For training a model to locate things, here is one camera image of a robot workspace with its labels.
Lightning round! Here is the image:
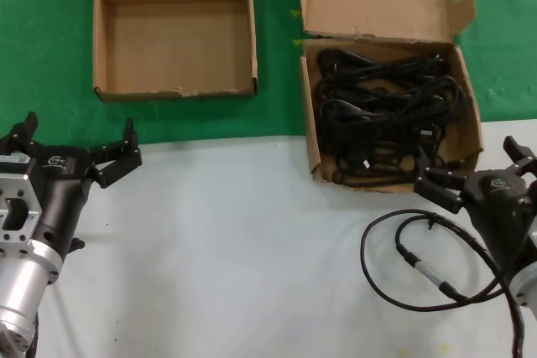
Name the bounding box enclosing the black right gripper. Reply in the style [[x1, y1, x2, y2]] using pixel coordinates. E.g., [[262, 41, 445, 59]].
[[413, 135, 537, 280]]

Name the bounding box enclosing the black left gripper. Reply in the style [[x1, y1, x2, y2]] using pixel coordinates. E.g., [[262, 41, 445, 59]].
[[0, 111, 143, 259]]

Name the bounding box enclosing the cardboard box with intact lid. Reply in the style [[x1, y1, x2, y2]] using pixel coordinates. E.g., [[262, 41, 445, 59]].
[[70, 0, 261, 103]]

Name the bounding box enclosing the green table cloth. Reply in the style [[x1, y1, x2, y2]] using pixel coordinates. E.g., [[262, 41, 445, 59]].
[[0, 0, 537, 152]]

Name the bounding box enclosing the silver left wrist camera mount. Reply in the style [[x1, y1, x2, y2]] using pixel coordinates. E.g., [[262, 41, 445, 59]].
[[0, 154, 44, 250]]

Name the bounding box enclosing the black cable with silver connector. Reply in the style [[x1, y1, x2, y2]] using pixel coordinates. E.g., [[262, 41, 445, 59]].
[[360, 209, 517, 307]]

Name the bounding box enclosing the thin black cable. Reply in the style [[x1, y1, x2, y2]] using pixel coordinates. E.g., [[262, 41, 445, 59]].
[[331, 139, 446, 186]]

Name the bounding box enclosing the black braided sleeve cable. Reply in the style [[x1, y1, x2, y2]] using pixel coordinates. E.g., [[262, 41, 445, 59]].
[[427, 213, 534, 358]]

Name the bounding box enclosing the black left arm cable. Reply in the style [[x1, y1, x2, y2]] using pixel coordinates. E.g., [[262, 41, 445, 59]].
[[27, 311, 44, 358]]

